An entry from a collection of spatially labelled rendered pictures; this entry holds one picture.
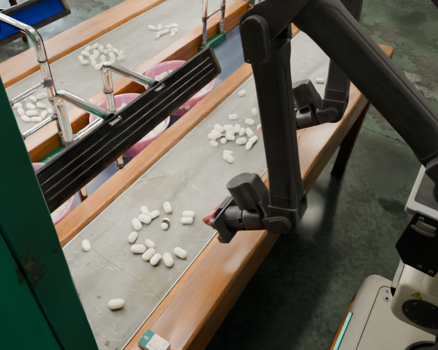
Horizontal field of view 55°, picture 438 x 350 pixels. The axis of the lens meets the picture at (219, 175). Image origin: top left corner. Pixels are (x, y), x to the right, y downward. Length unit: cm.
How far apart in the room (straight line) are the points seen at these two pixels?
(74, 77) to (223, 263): 100
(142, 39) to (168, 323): 132
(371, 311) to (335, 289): 37
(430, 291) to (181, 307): 58
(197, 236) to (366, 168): 160
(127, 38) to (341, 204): 134
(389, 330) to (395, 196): 100
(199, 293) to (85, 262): 30
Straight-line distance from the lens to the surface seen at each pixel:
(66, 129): 108
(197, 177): 130
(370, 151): 272
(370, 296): 172
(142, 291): 108
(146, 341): 97
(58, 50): 189
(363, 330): 164
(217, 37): 206
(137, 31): 204
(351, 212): 232
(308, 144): 143
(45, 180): 84
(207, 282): 105
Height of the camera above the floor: 168
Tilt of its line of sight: 46 degrees down
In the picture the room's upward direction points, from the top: 5 degrees clockwise
